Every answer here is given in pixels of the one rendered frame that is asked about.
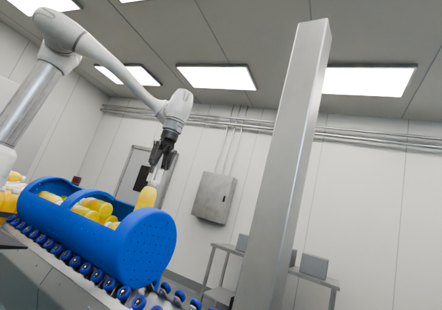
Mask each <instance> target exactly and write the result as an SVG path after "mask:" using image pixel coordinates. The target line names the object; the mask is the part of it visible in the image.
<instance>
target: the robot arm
mask: <svg viewBox="0 0 442 310"><path fill-rule="evenodd" d="M32 21H33V23H34V25H35V26H36V28H37V29H38V30H39V31H40V32H41V34H42V36H43V38H44V40H43V41H42V44H41V47H40V50H39V53H38V54H37V63H36V65H35V66H34V67H33V69H32V70H31V71H30V73H29V74H28V75H27V77H26V78H25V80H24V81H23V83H22V84H21V85H20V87H19V88H18V89H17V91H16V92H15V94H14V95H13V96H12V98H11V99H10V101H9V102H8V103H7V105H6V106H5V108H4V109H3V110H2V112H1V113H0V189H1V188H2V187H3V186H4V185H5V183H6V182H7V180H8V178H9V174H10V172H11V169H12V167H13V165H14V163H15V161H16V159H17V155H16V151H15V150H14V147H15V146H16V144H17V143H18V141H19V140H20V138H21V137H22V135H23V134H24V133H25V131H26V129H27V128H28V127H29V125H30V123H31V122H32V121H33V119H34V117H35V116H36V115H37V113H38V111H39V110H40V109H41V107H42V105H43V104H44V103H45V101H46V99H47V98H48V97H49V95H50V93H51V92H52V91H53V88H54V87H55V86H56V84H57V82H58V81H59V80H60V78H61V76H66V75H67V74H69V73H70V72H71V71H72V70H73V69H74V68H76V67H77V66H78V65H79V63H80V61H81V58H82V57H85V58H87V59H89V60H91V61H93V62H95V63H97V64H99V65H101V66H103V67H104V68H106V69H107V70H108V71H109V72H111V73H112V74H113V75H115V76H116V77H117V78H118V79H119V80H120V81H121V82H122V83H123V84H124V85H125V86H126V87H127V88H128V89H129V90H130V91H131V92H132V93H133V94H134V95H135V96H136V97H137V98H138V99H140V100H141V101H142V102H143V103H144V104H145V105H146V106H148V107H149V108H150V109H151V110H152V111H153V112H154V116H155V117H156V118H157V119H158V120H159V122H160V123H161V124H162V129H163V131H162V134H161V135H160V137H161V139H160V140H154V141H153V148H152V151H151V154H150V157H149V160H148V162H149V164H150V166H151V167H150V169H149V175H148V177H147V179H146V181H147V182H152V181H153V178H154V175H155V173H156V170H157V167H156V165H157V163H158V162H159V160H160V158H161V156H162V154H163V158H162V164H161V168H159V170H158V172H157V176H156V178H155V181H157V182H158V184H157V185H159V184H160V181H161V178H162V177H163V175H164V172H165V171H166V170H169V169H170V166H171V164H172V161H173V159H174V156H175V154H176V153H177V151H176V150H175V149H174V144H175V143H176V142H177V140H178V136H179V135H180V134H181V133H182V130H183V127H184V124H185V122H186V120H187V119H188V117H189V115H190V112H191V109H192V106H193V94H192V93H191V92H190V91H188V90H186V89H177V90H176V92H175V93H174V94H173V96H172V98H171V99H170V100H169V101H167V100H159V99H156V98H155V97H153V96H152V95H151V94H150V93H149V92H148V91H147V90H146V89H145V88H144V87H143V86H142V85H141V84H140V83H139V82H138V81H137V79H136V78H135V77H134V76H133V75H132V73H131V72H130V71H129V70H128V69H127V68H126V67H125V66H124V65H123V64H122V63H121V62H120V61H119V60H118V59H117V58H116V57H115V56H114V55H113V54H111V53H110V52H109V51H108V50H106V49H105V48H104V47H103V46H102V45H101V44H100V43H99V42H98V41H97V40H96V39H95V38H94V37H93V36H92V35H91V34H90V33H88V32H87V31H86V30H84V29H83V28H82V27H81V26H80V25H79V24H78V23H76V22H74V21H73V20H72V19H71V18H69V17H67V16H66V15H64V14H62V13H61V12H59V11H56V10H55V9H51V8H49V7H38V8H37V9H36V10H35V11H34V13H33V15H32Z"/></svg>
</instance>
